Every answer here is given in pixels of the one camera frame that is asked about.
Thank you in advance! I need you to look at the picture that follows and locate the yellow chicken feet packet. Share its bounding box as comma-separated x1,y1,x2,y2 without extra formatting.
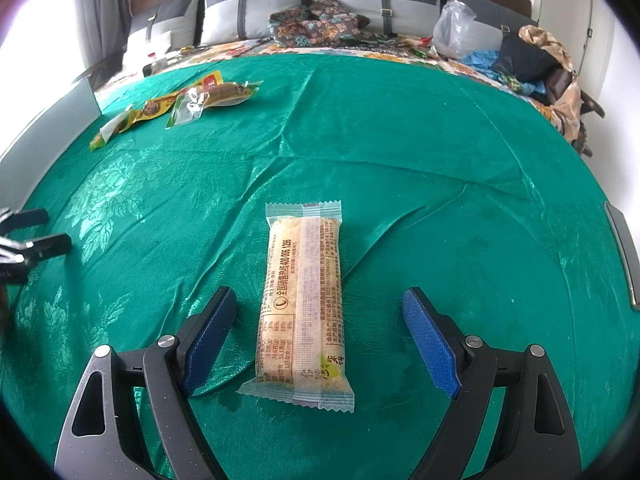
89,70,224,152

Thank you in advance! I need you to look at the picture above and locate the beige cracker bar packet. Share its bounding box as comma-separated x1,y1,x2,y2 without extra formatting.
239,200,355,413

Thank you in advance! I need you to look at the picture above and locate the brown sausage clear packet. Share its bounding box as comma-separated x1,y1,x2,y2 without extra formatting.
166,81,262,129

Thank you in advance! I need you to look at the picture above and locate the white cardboard box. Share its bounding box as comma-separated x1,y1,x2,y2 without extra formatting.
0,78,102,209

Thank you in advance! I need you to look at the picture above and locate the grey device edge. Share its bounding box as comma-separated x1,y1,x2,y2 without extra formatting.
604,202,640,311

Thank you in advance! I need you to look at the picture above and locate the grey curtain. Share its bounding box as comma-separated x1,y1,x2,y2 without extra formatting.
74,0,131,90

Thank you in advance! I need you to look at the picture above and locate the green satin cloth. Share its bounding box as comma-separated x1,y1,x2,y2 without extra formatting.
1,54,639,479

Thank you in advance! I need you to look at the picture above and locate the patterned folded blanket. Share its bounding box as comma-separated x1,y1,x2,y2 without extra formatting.
269,0,376,48

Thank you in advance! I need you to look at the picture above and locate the blue plastic bag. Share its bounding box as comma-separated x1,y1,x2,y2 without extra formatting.
461,50,547,96

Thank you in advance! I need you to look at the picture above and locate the black clothing pile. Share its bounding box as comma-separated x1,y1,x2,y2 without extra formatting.
491,34,560,82

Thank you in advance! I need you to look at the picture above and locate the floral bed cover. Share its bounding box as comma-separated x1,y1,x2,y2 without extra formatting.
94,31,582,141

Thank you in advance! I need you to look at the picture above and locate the clear plastic bag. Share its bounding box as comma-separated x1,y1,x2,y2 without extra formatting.
433,0,476,58

